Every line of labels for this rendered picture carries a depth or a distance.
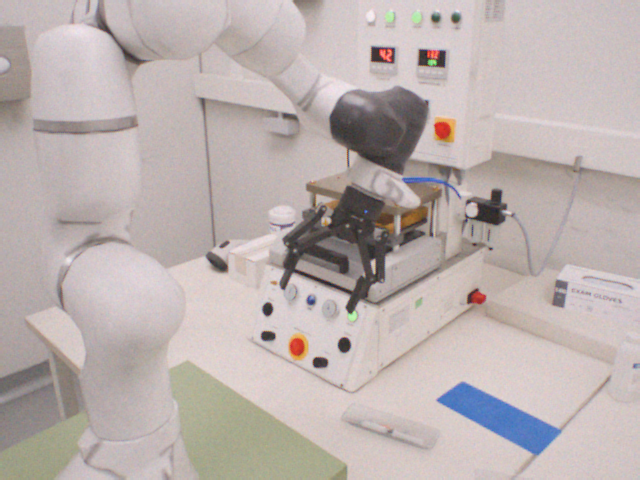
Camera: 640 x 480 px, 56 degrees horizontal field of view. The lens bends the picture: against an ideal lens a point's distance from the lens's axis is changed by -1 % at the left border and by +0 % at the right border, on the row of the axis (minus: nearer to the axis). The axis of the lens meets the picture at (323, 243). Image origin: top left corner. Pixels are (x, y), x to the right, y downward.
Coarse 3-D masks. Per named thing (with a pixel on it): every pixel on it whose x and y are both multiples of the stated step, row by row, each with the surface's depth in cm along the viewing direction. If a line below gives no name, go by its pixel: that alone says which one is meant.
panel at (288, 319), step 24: (312, 288) 137; (288, 312) 140; (312, 312) 136; (360, 312) 128; (288, 336) 139; (312, 336) 135; (336, 336) 131; (312, 360) 134; (336, 360) 130; (336, 384) 129
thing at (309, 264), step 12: (324, 240) 141; (336, 240) 138; (348, 252) 137; (300, 264) 138; (312, 264) 136; (324, 264) 135; (360, 264) 135; (324, 276) 134; (336, 276) 131; (348, 276) 129; (348, 288) 130
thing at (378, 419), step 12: (348, 408) 119; (360, 408) 119; (372, 408) 119; (360, 420) 116; (372, 420) 116; (384, 420) 116; (396, 420) 116; (408, 420) 116; (396, 432) 112; (408, 432) 112; (420, 432) 112; (432, 432) 112; (432, 444) 109
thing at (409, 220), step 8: (336, 200) 149; (416, 208) 143; (424, 208) 143; (384, 216) 138; (392, 216) 138; (408, 216) 138; (416, 216) 141; (424, 216) 144; (376, 224) 134; (384, 224) 133; (392, 224) 134; (400, 224) 137; (408, 224) 139; (416, 224) 142
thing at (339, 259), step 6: (312, 246) 135; (318, 246) 134; (300, 252) 139; (306, 252) 136; (312, 252) 134; (318, 252) 133; (324, 252) 132; (330, 252) 131; (336, 252) 131; (324, 258) 132; (330, 258) 131; (336, 258) 130; (342, 258) 129; (336, 264) 130; (342, 264) 129; (348, 264) 130; (342, 270) 130; (348, 270) 131
